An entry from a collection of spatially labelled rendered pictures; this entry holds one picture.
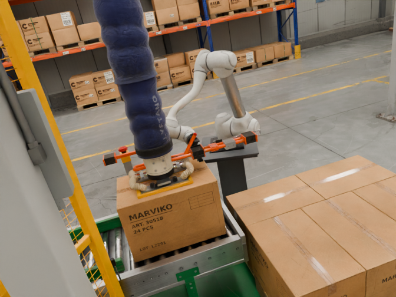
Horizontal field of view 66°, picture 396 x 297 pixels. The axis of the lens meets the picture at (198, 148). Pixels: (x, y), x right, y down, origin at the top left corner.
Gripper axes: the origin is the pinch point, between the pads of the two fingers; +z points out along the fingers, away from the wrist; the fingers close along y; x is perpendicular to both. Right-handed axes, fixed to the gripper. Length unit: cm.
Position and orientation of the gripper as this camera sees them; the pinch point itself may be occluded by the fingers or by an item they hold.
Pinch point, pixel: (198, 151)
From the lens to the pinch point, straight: 191.9
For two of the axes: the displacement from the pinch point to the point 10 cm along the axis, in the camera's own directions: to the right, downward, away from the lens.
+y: 1.8, 9.0, 4.0
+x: -9.5, 2.6, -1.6
